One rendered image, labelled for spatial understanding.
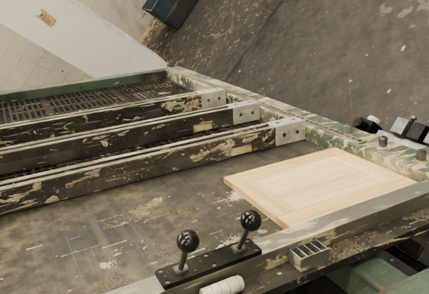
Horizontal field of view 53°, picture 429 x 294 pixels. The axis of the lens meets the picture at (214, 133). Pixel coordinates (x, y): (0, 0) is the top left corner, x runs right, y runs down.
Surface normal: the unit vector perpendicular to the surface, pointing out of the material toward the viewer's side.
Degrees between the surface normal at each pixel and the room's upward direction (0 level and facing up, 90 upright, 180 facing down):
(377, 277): 51
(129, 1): 90
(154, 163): 90
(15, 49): 90
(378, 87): 0
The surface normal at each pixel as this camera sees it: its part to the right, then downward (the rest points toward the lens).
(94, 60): 0.38, 0.39
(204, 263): -0.05, -0.94
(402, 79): -0.73, -0.44
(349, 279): -0.89, 0.19
